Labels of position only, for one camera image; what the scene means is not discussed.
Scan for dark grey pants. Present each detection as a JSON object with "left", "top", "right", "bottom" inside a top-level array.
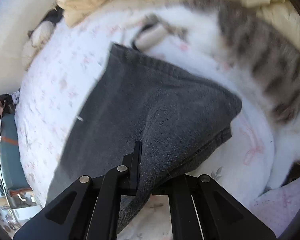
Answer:
[{"left": 46, "top": 44, "right": 242, "bottom": 230}]

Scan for teal bed footboard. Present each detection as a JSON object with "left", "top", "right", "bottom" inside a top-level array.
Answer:
[{"left": 0, "top": 114, "right": 32, "bottom": 197}]

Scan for white floral bed sheet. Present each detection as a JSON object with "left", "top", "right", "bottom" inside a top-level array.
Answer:
[{"left": 15, "top": 10, "right": 300, "bottom": 235}]

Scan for cream lace pillow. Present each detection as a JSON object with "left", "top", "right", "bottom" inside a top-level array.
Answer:
[{"left": 21, "top": 21, "right": 55, "bottom": 70}]

